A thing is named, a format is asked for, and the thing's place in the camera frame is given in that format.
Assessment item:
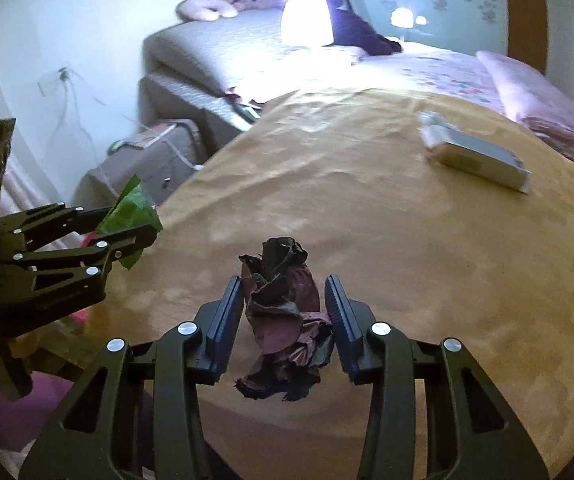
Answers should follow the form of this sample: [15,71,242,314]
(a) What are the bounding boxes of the pink neck pillow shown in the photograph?
[175,0,238,22]

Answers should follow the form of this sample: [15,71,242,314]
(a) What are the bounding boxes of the green wrapper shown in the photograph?
[94,175,163,271]

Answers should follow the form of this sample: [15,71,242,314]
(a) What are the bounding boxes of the brown wooden door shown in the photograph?
[504,0,548,77]

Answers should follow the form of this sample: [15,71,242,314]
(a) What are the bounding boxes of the book on nightstand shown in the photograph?
[136,122,181,149]

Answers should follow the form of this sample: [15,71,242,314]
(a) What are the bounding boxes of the grey nightstand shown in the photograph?
[84,120,208,212]

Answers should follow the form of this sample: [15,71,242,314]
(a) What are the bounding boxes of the bed with floral sheet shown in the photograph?
[227,42,574,181]

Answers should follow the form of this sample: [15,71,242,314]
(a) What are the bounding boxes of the purple cloth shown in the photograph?
[0,374,74,443]

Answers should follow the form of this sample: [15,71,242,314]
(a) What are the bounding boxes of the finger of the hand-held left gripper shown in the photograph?
[0,202,118,254]
[14,225,164,319]

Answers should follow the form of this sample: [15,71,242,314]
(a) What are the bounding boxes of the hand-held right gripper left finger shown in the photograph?
[19,275,244,480]

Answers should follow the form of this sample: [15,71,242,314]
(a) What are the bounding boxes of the white silver carton box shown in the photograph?
[416,110,533,194]

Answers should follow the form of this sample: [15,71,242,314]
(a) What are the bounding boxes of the grey patterned pillow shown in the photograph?
[142,10,288,97]

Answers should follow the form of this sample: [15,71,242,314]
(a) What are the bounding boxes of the grey bed frame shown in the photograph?
[139,72,248,137]

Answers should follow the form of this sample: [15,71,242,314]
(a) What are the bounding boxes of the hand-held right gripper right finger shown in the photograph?
[324,274,550,480]

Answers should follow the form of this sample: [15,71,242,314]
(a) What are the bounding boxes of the dark purple clothing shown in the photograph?
[317,0,404,56]

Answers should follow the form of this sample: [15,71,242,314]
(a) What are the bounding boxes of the wall socket with cable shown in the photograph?
[38,64,76,95]

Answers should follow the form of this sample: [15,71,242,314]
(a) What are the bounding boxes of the white table lamp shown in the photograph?
[280,0,334,49]

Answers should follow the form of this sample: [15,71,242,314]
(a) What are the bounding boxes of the yellow patterned tablecloth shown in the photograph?
[82,87,574,480]

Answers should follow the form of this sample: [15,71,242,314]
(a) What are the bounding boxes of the dark red wrapper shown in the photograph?
[235,235,336,403]

